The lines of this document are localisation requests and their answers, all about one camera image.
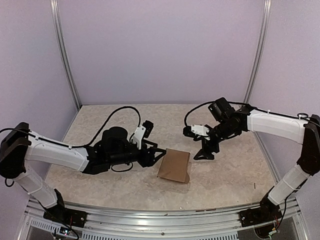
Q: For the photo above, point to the left aluminium frame post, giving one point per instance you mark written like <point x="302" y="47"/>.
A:
<point x="54" y="5"/>

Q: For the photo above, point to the brown cardboard box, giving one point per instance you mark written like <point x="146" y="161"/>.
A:
<point x="174" y="166"/>

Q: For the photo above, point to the aluminium frame post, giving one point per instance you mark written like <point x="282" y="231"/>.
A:
<point x="259" y="50"/>
<point x="54" y="5"/>

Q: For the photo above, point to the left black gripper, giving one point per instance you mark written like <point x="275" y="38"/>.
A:
<point x="145" y="162"/>

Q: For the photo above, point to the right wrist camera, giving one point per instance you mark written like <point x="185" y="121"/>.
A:
<point x="196" y="131"/>

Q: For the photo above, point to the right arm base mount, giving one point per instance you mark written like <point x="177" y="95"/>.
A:
<point x="259" y="215"/>

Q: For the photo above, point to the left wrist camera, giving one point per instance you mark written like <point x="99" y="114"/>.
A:
<point x="141" y="132"/>

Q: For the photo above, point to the front aluminium rail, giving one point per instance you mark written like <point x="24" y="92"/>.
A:
<point x="103" y="223"/>

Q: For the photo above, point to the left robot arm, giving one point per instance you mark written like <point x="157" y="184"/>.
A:
<point x="22" y="145"/>

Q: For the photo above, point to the right aluminium frame post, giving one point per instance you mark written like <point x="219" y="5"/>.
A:
<point x="259" y="50"/>

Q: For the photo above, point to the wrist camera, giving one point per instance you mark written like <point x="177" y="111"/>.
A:
<point x="196" y="131"/>
<point x="141" y="132"/>

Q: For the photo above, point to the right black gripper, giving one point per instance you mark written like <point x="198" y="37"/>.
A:
<point x="209" y="155"/>

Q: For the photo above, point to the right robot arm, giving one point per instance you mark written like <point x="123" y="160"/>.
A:
<point x="302" y="129"/>

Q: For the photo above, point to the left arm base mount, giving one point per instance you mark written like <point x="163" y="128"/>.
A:
<point x="70" y="217"/>

